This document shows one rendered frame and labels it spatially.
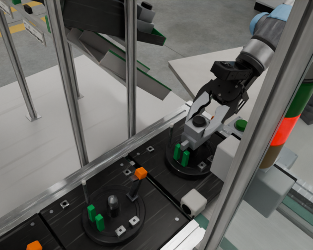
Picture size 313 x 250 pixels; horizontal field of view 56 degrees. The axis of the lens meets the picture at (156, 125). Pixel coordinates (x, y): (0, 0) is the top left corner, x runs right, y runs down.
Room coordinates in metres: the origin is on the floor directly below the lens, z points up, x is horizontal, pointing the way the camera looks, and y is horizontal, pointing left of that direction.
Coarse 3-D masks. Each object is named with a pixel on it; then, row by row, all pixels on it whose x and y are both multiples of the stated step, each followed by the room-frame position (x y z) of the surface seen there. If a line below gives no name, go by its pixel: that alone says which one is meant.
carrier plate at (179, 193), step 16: (176, 128) 0.60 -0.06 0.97; (144, 144) 0.53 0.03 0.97; (160, 144) 0.54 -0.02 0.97; (144, 160) 0.48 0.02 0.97; (160, 160) 0.48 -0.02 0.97; (160, 176) 0.43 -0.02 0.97; (176, 176) 0.44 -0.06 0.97; (208, 176) 0.44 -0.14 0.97; (176, 192) 0.39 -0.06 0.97; (208, 192) 0.40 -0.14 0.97
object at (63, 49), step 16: (48, 0) 0.48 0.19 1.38; (128, 0) 0.60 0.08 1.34; (0, 16) 0.71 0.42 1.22; (48, 16) 0.48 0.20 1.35; (128, 16) 0.60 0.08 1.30; (0, 32) 0.71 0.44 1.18; (64, 32) 0.49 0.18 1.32; (128, 32) 0.60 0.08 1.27; (64, 48) 0.49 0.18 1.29; (128, 48) 0.60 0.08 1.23; (16, 64) 0.71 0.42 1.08; (64, 64) 0.48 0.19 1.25; (128, 64) 0.61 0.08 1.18; (64, 80) 0.48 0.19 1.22; (128, 80) 0.61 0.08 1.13; (80, 96) 0.84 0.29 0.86; (128, 96) 0.61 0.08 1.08; (32, 112) 0.71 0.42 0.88; (128, 112) 0.61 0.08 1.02; (80, 128) 0.48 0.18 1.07; (128, 128) 0.61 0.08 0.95; (80, 144) 0.48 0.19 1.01; (80, 160) 0.48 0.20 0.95
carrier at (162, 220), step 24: (120, 168) 0.45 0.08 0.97; (72, 192) 0.37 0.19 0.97; (96, 192) 0.36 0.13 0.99; (120, 192) 0.36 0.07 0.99; (144, 192) 0.38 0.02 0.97; (48, 216) 0.30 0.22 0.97; (72, 216) 0.31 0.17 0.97; (96, 216) 0.28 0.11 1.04; (120, 216) 0.31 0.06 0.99; (144, 216) 0.31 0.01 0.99; (168, 216) 0.32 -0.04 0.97; (72, 240) 0.25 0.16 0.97; (96, 240) 0.25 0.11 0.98; (120, 240) 0.25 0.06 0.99; (144, 240) 0.27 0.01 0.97; (168, 240) 0.27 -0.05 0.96
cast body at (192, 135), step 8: (192, 120) 0.51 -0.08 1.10; (200, 120) 0.50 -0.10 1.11; (184, 128) 0.49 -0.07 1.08; (192, 128) 0.48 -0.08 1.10; (200, 128) 0.48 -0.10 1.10; (184, 136) 0.48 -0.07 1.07; (192, 136) 0.48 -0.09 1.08; (200, 136) 0.47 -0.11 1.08; (208, 136) 0.50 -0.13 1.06; (184, 144) 0.46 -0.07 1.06; (192, 144) 0.47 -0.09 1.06; (200, 144) 0.48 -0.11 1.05
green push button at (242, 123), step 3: (237, 120) 0.66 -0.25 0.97; (240, 120) 0.66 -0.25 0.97; (243, 120) 0.66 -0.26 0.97; (237, 123) 0.64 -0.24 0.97; (240, 123) 0.64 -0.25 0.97; (243, 123) 0.65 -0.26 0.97; (246, 123) 0.65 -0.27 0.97; (237, 126) 0.63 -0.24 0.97; (240, 126) 0.63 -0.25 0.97; (243, 126) 0.63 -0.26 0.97; (240, 129) 0.63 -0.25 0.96; (243, 129) 0.62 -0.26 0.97
